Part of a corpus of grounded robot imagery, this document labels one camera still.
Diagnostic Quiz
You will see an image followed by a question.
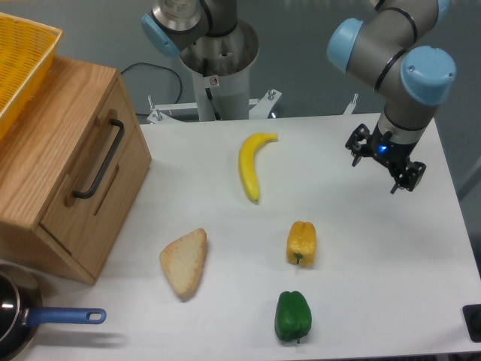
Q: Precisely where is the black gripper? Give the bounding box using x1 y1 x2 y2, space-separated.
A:
345 123 426 194

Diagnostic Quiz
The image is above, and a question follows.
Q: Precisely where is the wooden top drawer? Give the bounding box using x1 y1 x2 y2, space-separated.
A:
41 81 150 250

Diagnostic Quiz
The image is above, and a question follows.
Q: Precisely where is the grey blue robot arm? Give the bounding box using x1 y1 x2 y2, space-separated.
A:
141 1 456 191

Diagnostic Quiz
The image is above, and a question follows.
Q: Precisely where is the wooden drawer cabinet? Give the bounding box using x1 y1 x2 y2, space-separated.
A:
1 57 151 284

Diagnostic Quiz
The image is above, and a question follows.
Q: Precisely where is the yellow bell pepper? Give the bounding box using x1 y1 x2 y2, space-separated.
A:
286 220 317 268

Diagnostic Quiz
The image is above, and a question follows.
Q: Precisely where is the yellow banana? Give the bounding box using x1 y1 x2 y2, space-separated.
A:
237 132 278 203

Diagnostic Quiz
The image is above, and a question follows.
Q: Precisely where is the black corner object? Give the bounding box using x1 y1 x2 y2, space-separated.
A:
462 304 481 343

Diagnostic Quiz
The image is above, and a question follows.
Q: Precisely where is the green bell pepper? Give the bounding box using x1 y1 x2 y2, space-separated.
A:
274 291 313 344

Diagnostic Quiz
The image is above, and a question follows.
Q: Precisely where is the triangular bread slice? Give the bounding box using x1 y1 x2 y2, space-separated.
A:
159 228 207 301

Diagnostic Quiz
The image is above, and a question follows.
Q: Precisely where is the yellow plastic basket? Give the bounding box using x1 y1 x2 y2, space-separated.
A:
1 13 63 138

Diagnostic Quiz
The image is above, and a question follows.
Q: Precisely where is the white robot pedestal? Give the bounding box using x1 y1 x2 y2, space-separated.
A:
180 20 259 122

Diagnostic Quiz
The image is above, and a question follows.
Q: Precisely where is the white metal base frame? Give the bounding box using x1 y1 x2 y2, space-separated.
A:
146 89 360 125

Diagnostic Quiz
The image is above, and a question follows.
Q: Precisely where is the black cable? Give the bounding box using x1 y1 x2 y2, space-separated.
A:
119 62 183 116

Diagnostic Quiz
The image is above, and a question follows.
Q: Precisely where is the black pan blue handle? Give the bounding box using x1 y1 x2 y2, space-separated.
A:
1 264 107 360

